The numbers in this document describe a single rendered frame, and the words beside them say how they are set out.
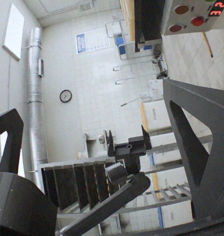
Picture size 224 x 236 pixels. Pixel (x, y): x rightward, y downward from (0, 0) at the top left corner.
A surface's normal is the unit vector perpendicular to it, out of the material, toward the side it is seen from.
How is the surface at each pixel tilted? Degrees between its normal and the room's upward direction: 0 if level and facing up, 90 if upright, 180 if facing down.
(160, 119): 92
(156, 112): 92
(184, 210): 93
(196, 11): 90
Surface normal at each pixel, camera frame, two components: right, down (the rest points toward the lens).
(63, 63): -0.13, -0.20
